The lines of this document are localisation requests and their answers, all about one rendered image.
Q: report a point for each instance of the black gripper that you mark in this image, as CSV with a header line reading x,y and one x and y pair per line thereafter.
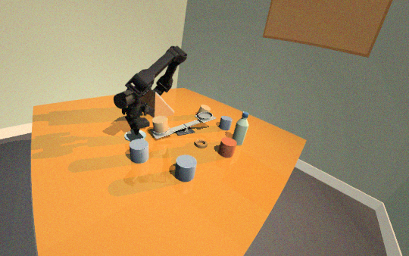
x,y
133,113

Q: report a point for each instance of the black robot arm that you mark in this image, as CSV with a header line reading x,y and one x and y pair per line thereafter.
x,y
144,80

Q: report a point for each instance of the white round dish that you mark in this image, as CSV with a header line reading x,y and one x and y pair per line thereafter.
x,y
128,136

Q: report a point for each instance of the brown ring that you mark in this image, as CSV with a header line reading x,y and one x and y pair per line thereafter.
x,y
197,141

